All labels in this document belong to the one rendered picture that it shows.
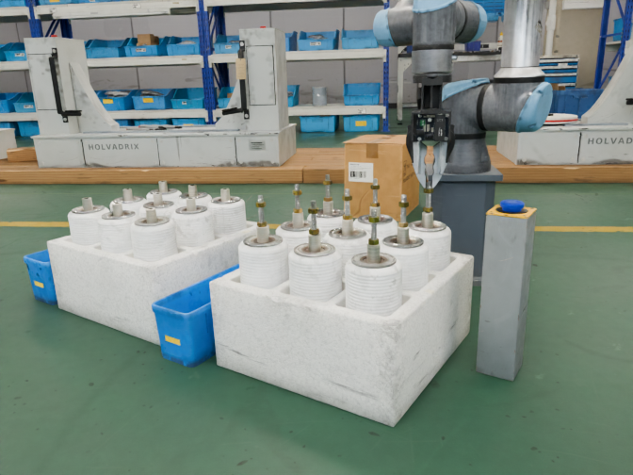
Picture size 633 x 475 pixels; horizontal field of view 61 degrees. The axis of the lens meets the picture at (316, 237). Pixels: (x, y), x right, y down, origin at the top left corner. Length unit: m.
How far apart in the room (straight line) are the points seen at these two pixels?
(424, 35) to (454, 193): 0.53
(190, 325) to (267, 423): 0.26
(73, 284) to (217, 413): 0.59
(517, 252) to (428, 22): 0.43
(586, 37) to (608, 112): 4.15
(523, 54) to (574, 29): 5.94
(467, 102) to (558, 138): 1.63
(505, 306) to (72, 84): 2.97
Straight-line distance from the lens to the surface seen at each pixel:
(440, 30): 1.02
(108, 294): 1.31
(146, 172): 3.13
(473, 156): 1.43
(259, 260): 0.99
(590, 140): 3.06
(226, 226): 1.36
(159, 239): 1.20
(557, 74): 6.43
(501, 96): 1.38
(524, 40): 1.38
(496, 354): 1.06
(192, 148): 3.09
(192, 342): 1.10
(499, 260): 0.99
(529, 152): 2.98
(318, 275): 0.92
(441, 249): 1.08
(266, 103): 3.00
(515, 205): 0.98
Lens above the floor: 0.55
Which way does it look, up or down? 17 degrees down
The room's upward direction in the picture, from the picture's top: 2 degrees counter-clockwise
